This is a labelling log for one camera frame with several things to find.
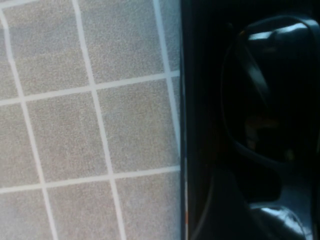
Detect black glasses case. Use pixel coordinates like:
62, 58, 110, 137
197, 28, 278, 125
179, 0, 320, 240

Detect grey white-checked tablecloth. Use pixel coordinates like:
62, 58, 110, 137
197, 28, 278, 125
0, 0, 182, 240

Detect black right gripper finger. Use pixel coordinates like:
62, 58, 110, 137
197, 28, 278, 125
199, 169, 283, 240

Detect black sunglasses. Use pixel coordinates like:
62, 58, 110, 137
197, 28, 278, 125
219, 15, 320, 240

